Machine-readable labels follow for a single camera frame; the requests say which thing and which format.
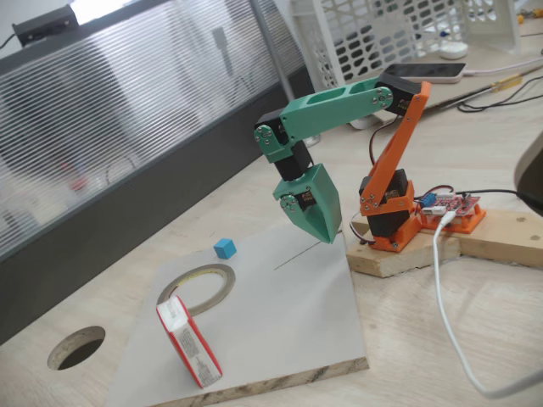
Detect blue cube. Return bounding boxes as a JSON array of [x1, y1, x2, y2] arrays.
[[212, 237, 236, 259]]

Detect red cardboard box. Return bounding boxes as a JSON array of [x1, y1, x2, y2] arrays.
[[155, 295, 224, 389]]

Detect black box device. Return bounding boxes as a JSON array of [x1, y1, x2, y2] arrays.
[[11, 4, 78, 46]]

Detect white chipboard panel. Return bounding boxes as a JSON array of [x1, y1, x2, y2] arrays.
[[104, 231, 370, 407]]

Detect red controller circuit board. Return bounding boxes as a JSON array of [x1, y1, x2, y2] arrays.
[[417, 190, 483, 217]]

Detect orange circuit board holder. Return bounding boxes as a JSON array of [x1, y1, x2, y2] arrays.
[[417, 203, 487, 234]]

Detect white plastic lattice basket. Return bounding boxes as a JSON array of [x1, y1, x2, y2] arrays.
[[290, 0, 523, 131]]

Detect smartphone with pale case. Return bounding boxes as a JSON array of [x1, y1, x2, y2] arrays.
[[383, 62, 467, 85]]

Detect long wooden plank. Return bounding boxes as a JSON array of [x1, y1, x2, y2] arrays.
[[350, 206, 543, 270]]

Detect brown cardboard sheet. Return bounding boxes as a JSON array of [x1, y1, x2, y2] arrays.
[[360, 44, 543, 112]]

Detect white earbuds case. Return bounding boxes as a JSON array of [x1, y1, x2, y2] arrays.
[[439, 42, 470, 60]]

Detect ribbed glass desk partition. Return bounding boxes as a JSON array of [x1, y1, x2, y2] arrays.
[[0, 0, 317, 344]]

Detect grey tape ring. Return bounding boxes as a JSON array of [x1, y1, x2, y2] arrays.
[[156, 262, 236, 317]]

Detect white USB cable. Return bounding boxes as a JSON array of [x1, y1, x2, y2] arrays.
[[431, 211, 543, 399]]

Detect thin black cable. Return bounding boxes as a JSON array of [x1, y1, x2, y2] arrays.
[[456, 63, 543, 114]]

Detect black power cable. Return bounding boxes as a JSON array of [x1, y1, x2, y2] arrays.
[[460, 187, 543, 213]]

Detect yellow handled screwdriver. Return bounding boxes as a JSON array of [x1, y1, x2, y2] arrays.
[[440, 72, 527, 110]]

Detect pale pink phone cable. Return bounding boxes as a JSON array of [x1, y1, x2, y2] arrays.
[[462, 57, 543, 78]]

